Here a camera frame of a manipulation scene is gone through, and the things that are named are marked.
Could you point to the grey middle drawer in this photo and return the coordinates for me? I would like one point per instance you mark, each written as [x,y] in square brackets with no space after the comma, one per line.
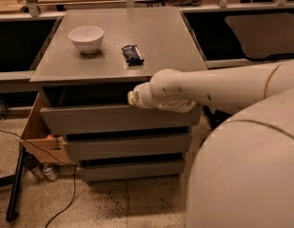
[127,147]

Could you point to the dark bottle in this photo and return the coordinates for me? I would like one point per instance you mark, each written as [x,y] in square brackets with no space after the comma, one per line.
[33,165]

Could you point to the grey top drawer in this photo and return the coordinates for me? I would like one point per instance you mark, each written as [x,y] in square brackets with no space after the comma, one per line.
[110,118]

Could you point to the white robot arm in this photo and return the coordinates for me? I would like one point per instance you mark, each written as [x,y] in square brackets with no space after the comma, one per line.
[243,175]

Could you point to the grey drawer cabinet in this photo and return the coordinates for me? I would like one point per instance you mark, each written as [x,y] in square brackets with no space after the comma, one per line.
[68,77]

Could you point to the dark blue snack packet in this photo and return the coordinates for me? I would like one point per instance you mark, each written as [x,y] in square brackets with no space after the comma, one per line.
[132,55]

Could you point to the white ceramic bowl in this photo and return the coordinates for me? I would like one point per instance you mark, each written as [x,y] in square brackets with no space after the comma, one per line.
[87,39]

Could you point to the black stand leg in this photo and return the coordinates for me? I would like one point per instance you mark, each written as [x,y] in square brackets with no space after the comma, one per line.
[14,181]

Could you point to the silver can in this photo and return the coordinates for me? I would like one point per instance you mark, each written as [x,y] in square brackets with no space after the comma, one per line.
[50,171]

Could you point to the grey drawer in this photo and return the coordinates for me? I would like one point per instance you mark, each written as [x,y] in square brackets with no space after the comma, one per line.
[131,170]
[110,118]
[127,147]

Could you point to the brown cardboard box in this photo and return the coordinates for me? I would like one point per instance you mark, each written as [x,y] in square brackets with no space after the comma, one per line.
[38,139]

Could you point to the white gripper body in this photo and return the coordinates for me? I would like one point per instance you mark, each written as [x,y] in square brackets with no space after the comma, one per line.
[141,98]

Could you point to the black office chair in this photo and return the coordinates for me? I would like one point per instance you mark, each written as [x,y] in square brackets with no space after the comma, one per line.
[268,41]

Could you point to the grey bottom drawer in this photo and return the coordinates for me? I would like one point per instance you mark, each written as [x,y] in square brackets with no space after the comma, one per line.
[131,170]

